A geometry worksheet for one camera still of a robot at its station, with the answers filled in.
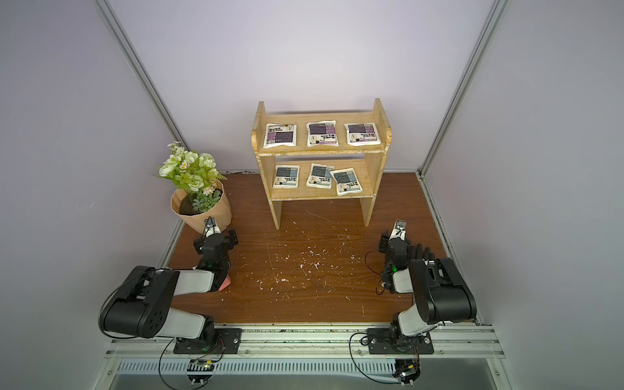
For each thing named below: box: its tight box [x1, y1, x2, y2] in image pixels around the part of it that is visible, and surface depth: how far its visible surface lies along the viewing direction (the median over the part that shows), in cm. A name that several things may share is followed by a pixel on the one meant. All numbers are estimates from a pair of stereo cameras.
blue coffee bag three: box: [329, 167, 364, 196], surface depth 89 cm
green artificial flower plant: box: [152, 141, 227, 214], surface depth 85 cm
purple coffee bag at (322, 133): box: [306, 120, 339, 148], surface depth 72 cm
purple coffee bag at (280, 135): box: [263, 122, 297, 148], surface depth 73 cm
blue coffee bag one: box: [273, 164, 300, 189], surface depth 91 cm
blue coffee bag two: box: [306, 163, 335, 190], surface depth 91 cm
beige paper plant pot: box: [170, 181, 233, 234], surface depth 88 cm
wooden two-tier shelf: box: [251, 98, 393, 230], surface depth 76 cm
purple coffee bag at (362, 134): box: [344, 122, 382, 147], surface depth 72 cm
